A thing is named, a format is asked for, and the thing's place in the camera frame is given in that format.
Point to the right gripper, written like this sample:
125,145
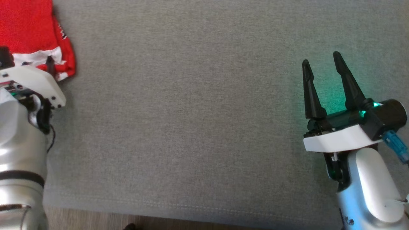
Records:
338,137

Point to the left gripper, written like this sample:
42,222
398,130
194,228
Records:
32,80

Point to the red and white basketball jersey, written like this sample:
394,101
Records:
28,25

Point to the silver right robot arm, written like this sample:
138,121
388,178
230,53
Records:
367,198

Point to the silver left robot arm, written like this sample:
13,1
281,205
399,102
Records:
19,143

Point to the grey fabric sofa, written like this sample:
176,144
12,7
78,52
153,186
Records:
191,111

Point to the small dark object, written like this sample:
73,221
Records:
129,227

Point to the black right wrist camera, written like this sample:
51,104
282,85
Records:
372,124

